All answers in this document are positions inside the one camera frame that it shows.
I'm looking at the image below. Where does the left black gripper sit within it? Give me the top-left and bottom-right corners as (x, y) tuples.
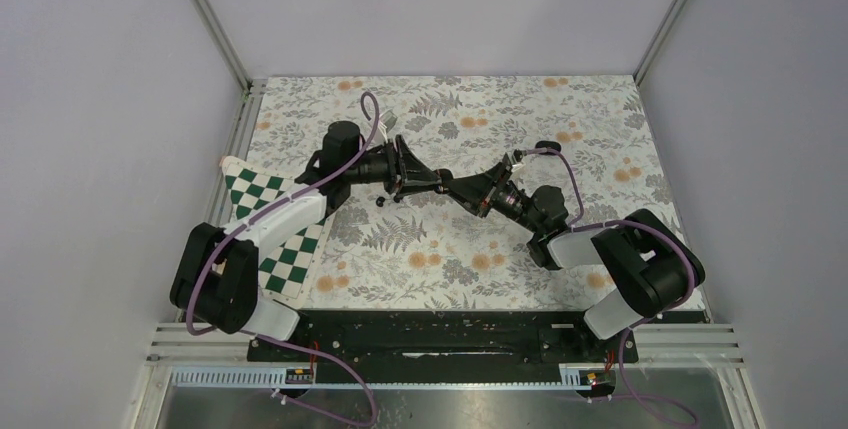
(346, 135), (441, 197)

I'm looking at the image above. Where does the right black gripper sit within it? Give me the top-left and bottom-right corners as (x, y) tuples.
(444, 162), (544, 235)

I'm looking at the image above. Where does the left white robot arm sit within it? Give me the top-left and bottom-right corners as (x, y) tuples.
(169, 121), (444, 360)

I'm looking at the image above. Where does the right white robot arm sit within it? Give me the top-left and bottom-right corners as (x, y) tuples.
(437, 159), (705, 361)

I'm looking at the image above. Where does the small black oval object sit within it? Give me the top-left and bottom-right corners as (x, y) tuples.
(534, 140), (562, 154)

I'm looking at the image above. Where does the floral patterned table mat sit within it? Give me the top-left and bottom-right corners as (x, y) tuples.
(246, 75), (680, 310)

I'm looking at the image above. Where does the green white checkered mat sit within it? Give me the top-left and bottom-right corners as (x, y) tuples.
(220, 156), (328, 307)

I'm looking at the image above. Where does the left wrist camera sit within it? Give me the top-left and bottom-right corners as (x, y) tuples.
(380, 111), (398, 131)

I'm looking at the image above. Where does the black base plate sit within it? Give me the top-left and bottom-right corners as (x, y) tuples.
(246, 308), (641, 388)

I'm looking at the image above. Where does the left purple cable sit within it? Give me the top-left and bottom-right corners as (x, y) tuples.
(184, 91), (382, 429)

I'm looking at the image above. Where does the perforated metal rail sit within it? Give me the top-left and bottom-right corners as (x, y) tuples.
(170, 362), (598, 393)

